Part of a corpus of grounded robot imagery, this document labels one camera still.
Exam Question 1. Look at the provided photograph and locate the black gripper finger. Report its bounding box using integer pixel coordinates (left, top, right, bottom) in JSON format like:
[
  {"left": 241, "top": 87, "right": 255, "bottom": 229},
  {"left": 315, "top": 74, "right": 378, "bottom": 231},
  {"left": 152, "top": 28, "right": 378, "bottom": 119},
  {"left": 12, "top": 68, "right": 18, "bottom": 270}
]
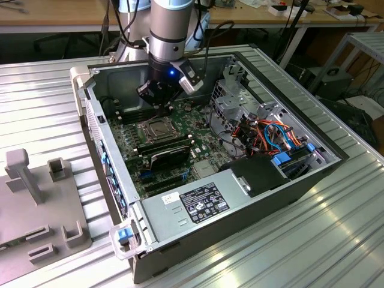
[
  {"left": 136, "top": 80, "right": 164, "bottom": 118},
  {"left": 163, "top": 89, "right": 182, "bottom": 118}
]

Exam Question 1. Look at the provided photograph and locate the metal socket cover frame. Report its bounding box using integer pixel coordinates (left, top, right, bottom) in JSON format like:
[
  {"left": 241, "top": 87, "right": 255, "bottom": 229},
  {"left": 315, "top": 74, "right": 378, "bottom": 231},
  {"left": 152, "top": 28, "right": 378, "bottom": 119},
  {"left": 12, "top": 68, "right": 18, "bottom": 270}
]
[{"left": 140, "top": 119, "right": 178, "bottom": 142}]

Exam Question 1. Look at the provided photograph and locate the silver CPU green edge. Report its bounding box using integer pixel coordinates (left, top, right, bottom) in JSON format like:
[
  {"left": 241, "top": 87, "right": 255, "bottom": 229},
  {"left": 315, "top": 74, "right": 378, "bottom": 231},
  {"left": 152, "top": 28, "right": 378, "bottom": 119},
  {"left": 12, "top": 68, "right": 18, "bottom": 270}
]
[{"left": 148, "top": 121, "right": 170, "bottom": 138}]

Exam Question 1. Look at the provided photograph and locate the black RAM slot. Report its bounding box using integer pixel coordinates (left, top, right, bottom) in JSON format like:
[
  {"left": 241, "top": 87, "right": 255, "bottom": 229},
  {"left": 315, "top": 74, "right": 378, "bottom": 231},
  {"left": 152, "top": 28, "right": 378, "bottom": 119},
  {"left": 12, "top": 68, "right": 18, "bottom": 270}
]
[
  {"left": 121, "top": 114, "right": 154, "bottom": 124},
  {"left": 115, "top": 105, "right": 158, "bottom": 115},
  {"left": 116, "top": 108, "right": 158, "bottom": 118},
  {"left": 137, "top": 137, "right": 193, "bottom": 152},
  {"left": 140, "top": 142, "right": 195, "bottom": 157},
  {"left": 139, "top": 140, "right": 194, "bottom": 155},
  {"left": 119, "top": 111, "right": 158, "bottom": 121},
  {"left": 136, "top": 134, "right": 191, "bottom": 150}
]

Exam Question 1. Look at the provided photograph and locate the CPU socket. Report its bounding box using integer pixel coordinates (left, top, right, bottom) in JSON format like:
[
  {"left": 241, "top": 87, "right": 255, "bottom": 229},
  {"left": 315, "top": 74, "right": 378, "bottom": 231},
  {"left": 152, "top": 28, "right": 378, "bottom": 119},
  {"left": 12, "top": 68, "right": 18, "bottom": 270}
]
[{"left": 138, "top": 118, "right": 181, "bottom": 143}]

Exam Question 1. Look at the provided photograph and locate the black expansion slot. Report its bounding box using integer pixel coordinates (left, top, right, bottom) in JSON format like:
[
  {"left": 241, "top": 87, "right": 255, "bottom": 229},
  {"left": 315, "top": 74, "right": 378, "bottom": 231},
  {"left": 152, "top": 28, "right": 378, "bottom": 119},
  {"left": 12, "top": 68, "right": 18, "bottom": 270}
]
[
  {"left": 140, "top": 173, "right": 184, "bottom": 189},
  {"left": 145, "top": 179, "right": 186, "bottom": 196}
]

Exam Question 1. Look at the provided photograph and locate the green motherboard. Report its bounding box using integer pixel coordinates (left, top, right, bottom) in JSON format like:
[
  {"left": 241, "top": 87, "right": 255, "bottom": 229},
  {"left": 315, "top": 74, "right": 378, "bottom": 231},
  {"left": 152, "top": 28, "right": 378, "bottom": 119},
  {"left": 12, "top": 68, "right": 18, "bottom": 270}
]
[{"left": 106, "top": 100, "right": 223, "bottom": 200}]

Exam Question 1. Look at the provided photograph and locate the silver metal disk bay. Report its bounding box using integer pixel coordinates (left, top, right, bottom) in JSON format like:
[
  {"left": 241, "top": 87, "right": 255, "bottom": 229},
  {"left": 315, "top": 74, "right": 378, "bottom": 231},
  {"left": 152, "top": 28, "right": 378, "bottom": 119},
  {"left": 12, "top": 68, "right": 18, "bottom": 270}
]
[{"left": 209, "top": 78, "right": 289, "bottom": 128}]

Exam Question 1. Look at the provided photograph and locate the black graphics card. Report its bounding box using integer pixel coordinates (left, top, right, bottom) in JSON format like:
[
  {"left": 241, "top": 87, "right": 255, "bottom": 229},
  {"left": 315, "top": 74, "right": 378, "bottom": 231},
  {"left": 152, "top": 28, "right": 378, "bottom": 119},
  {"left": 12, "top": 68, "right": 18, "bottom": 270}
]
[{"left": 149, "top": 146, "right": 192, "bottom": 172}]

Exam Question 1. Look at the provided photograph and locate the silver chipset heatsink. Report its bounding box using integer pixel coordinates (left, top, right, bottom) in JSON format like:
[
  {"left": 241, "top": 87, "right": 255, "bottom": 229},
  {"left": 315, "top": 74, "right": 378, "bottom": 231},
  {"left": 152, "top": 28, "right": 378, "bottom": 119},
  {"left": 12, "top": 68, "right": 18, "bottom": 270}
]
[{"left": 193, "top": 163, "right": 216, "bottom": 177}]

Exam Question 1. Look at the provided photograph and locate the black plastic shroud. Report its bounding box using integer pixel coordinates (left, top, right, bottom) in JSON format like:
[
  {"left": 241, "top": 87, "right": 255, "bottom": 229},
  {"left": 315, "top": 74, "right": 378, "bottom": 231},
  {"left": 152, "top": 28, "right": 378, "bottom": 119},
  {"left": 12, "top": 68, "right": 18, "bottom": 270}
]
[{"left": 218, "top": 155, "right": 291, "bottom": 198}]

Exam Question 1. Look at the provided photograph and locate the grey power supply unit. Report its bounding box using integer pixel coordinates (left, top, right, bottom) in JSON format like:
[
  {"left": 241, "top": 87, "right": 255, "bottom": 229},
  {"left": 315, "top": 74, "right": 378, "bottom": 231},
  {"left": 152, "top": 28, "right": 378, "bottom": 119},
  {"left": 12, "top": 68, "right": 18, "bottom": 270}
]
[{"left": 140, "top": 172, "right": 252, "bottom": 244}]

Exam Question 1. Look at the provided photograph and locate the hard disk in blue carrier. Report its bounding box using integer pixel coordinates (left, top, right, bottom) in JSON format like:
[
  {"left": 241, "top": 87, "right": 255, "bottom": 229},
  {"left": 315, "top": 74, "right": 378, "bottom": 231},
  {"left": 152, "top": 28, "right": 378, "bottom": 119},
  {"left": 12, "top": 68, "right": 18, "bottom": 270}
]
[{"left": 271, "top": 149, "right": 311, "bottom": 181}]

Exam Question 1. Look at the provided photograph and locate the grey open PC case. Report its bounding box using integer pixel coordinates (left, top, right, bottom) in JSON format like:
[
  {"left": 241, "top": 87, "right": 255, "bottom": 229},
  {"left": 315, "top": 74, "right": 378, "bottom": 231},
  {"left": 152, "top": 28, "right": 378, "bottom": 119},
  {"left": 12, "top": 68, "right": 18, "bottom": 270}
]
[{"left": 69, "top": 50, "right": 350, "bottom": 284}]

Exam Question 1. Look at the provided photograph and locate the blue case release latch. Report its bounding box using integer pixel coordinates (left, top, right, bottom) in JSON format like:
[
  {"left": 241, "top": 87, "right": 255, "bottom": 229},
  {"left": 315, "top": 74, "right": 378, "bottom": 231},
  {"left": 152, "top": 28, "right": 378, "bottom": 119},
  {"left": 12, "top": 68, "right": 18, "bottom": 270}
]
[{"left": 118, "top": 227, "right": 133, "bottom": 244}]

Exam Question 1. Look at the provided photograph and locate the white cardboard box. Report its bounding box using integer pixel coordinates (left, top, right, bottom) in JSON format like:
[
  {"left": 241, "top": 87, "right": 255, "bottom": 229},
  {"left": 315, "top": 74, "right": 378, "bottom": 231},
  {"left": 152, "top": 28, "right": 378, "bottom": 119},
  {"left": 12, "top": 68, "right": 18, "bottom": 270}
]
[{"left": 268, "top": 3, "right": 309, "bottom": 17}]

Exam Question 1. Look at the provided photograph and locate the black equipment case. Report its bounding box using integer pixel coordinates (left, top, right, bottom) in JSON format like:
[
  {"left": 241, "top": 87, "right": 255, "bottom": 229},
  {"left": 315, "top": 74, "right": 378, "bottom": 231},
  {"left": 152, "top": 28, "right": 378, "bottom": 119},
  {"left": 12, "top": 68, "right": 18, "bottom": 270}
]
[{"left": 305, "top": 67, "right": 354, "bottom": 101}]

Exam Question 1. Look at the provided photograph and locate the grey parts rack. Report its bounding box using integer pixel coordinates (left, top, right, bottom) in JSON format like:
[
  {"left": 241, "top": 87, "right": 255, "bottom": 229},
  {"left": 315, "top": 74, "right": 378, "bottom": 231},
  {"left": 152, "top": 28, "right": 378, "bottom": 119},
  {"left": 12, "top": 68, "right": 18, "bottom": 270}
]
[{"left": 0, "top": 148, "right": 92, "bottom": 265}]

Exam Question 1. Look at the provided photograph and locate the black floor bag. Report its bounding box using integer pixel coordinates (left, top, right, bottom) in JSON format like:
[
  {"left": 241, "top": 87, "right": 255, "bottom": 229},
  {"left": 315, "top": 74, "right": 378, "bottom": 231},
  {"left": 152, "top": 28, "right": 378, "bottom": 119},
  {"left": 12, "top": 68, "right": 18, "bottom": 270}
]
[{"left": 317, "top": 98, "right": 379, "bottom": 146}]

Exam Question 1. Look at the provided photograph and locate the brown cardboard piece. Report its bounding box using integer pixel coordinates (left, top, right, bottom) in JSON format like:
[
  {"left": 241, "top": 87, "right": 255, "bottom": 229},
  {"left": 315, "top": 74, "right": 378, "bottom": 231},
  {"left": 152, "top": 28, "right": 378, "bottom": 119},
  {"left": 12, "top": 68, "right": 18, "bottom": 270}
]
[{"left": 325, "top": 5, "right": 351, "bottom": 20}]

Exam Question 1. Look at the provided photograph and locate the green RAM stick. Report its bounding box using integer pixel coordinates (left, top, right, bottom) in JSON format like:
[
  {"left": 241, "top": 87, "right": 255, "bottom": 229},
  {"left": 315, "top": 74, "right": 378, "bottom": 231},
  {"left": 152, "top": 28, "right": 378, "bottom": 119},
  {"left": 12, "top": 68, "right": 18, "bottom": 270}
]
[{"left": 0, "top": 236, "right": 28, "bottom": 251}]

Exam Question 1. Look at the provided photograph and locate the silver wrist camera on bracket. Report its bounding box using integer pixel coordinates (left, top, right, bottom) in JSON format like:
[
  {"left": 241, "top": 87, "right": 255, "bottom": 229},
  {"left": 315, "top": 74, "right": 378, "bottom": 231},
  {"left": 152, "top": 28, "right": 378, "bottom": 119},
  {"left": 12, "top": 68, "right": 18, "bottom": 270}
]
[{"left": 170, "top": 58, "right": 205, "bottom": 96}]

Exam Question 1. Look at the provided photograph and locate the black camera cable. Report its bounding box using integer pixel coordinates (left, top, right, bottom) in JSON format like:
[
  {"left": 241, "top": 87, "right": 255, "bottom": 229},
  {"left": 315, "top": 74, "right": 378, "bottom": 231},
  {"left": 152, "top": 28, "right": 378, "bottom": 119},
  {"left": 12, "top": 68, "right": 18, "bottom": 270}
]
[{"left": 191, "top": 19, "right": 236, "bottom": 82}]

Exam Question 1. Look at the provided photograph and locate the black hanging cable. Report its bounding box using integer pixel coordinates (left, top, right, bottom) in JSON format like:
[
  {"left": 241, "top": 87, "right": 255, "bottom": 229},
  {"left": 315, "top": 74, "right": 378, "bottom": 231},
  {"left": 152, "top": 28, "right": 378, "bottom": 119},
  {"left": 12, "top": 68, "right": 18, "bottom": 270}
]
[{"left": 100, "top": 0, "right": 110, "bottom": 56}]

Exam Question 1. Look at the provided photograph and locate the orange wire bundle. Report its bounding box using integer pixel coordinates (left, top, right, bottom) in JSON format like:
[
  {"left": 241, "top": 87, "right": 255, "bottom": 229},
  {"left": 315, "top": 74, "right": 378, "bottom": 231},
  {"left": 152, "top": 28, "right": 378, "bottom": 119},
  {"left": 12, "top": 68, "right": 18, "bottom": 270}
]
[{"left": 235, "top": 119, "right": 303, "bottom": 151}]

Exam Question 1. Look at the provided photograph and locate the blue wire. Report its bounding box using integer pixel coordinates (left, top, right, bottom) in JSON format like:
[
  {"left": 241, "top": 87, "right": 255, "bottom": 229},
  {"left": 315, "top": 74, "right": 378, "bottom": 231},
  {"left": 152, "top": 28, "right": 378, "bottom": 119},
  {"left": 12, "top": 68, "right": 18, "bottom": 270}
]
[{"left": 263, "top": 122, "right": 294, "bottom": 154}]

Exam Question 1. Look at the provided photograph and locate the wooden desk white frame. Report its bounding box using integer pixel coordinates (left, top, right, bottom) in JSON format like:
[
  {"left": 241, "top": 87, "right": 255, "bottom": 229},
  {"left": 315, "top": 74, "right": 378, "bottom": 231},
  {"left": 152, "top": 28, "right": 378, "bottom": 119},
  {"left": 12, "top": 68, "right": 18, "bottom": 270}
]
[
  {"left": 206, "top": 0, "right": 383, "bottom": 71},
  {"left": 0, "top": 0, "right": 124, "bottom": 34}
]

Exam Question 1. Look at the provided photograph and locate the grey metal shelf frame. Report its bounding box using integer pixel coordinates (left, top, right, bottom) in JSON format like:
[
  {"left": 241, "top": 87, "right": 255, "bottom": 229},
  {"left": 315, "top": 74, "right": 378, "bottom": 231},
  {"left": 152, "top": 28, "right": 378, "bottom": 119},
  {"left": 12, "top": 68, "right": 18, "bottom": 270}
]
[{"left": 308, "top": 31, "right": 384, "bottom": 100}]

